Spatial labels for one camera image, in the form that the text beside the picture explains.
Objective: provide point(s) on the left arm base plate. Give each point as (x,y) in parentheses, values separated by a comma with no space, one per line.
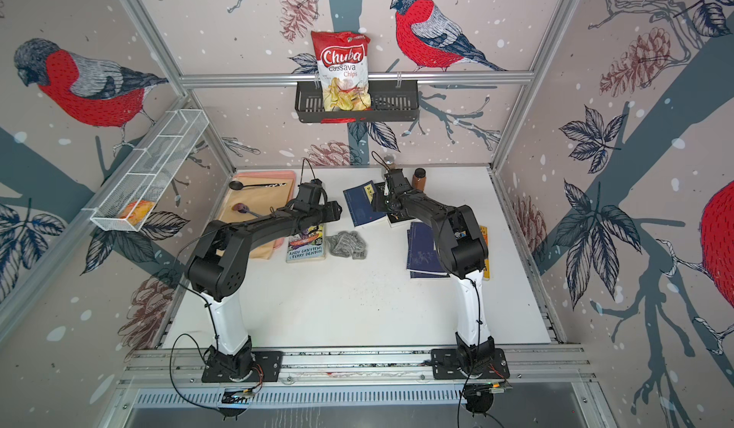
(245,367)

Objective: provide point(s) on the orange packet in shelf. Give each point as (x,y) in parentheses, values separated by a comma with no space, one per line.
(135,212)

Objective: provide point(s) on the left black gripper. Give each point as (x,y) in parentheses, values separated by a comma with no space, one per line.
(334,211)

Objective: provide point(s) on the yellow treehouse paperback book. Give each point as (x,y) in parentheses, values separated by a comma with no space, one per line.
(485,235)

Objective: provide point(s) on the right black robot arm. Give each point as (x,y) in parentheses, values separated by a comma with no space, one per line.
(462,253)

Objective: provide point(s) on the grey striped cleaning cloth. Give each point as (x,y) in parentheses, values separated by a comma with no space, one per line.
(349,245)

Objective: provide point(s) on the grey treehouse paperback book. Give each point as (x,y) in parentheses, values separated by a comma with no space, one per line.
(307,246)

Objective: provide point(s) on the glass jar orange spice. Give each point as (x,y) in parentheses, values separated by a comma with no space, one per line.
(418,180)

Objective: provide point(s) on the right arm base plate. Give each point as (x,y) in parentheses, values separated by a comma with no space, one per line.
(451,364)

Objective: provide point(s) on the black wall basket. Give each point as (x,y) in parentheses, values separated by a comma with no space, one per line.
(391,101)

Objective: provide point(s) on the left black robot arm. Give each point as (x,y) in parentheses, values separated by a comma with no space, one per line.
(217,269)

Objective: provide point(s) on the purple spoon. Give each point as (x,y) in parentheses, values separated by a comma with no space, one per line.
(243,209)

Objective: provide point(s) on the navy thread-bound book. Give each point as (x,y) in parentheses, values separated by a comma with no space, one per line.
(359,201)

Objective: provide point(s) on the white wire wall shelf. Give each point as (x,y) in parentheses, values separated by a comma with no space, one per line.
(153,168)

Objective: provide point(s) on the black Chinese paperback book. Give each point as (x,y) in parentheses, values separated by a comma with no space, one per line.
(395,218)

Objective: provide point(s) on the red cassava chips bag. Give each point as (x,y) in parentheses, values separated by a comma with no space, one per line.
(342,68)

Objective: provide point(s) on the black spoon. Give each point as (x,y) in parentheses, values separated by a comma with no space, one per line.
(238,185)

